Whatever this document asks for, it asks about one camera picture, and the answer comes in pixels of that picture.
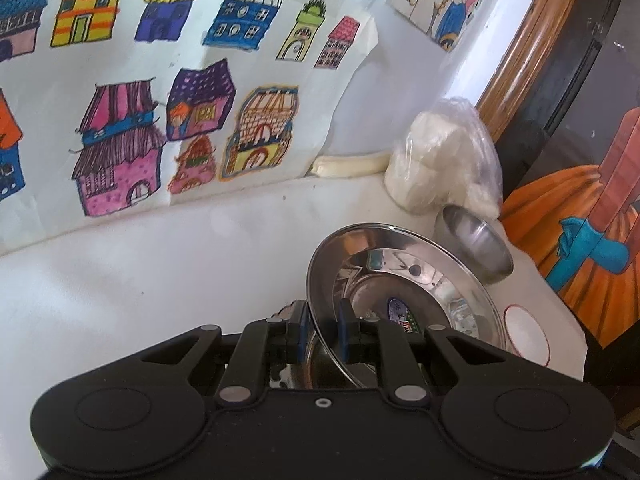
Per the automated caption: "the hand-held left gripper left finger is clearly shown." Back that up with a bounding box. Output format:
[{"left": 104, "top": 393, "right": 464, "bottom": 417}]
[{"left": 140, "top": 299, "right": 312, "bottom": 407}]

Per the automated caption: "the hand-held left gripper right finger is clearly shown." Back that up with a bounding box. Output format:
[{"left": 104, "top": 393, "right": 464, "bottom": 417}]
[{"left": 336, "top": 299, "right": 507, "bottom": 406}]

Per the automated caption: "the plain steel plate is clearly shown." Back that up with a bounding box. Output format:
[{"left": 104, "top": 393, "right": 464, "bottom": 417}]
[{"left": 270, "top": 332, "right": 362, "bottom": 391}]

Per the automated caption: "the steel plate with sticker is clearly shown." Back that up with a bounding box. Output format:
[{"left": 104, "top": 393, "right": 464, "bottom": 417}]
[{"left": 305, "top": 222, "right": 506, "bottom": 391}]

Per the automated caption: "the steel bowl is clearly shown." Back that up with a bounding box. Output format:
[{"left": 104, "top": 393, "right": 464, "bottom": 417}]
[{"left": 433, "top": 204, "right": 515, "bottom": 284}]

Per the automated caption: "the white red-rimmed dish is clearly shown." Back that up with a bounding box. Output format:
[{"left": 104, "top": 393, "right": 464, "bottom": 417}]
[{"left": 502, "top": 304, "right": 554, "bottom": 366}]

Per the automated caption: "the white printed tablecloth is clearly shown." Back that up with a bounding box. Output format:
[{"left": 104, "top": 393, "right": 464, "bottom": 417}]
[{"left": 0, "top": 169, "right": 589, "bottom": 480}]

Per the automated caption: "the plastic bag of white lumps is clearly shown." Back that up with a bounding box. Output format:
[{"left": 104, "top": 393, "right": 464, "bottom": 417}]
[{"left": 383, "top": 96, "right": 504, "bottom": 219}]

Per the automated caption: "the orange pumpkin painting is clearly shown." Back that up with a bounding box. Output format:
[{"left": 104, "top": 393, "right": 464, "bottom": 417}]
[{"left": 500, "top": 109, "right": 640, "bottom": 349}]

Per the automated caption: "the colourful houses drawing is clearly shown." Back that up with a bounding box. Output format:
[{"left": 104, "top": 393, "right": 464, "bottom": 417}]
[{"left": 0, "top": 0, "right": 379, "bottom": 257}]

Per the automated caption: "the dark glass panel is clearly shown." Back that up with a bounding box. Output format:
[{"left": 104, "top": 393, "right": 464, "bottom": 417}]
[{"left": 492, "top": 0, "right": 640, "bottom": 196}]

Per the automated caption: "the curved wooden frame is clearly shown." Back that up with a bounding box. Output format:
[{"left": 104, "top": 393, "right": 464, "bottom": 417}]
[{"left": 475, "top": 0, "right": 602, "bottom": 142}]

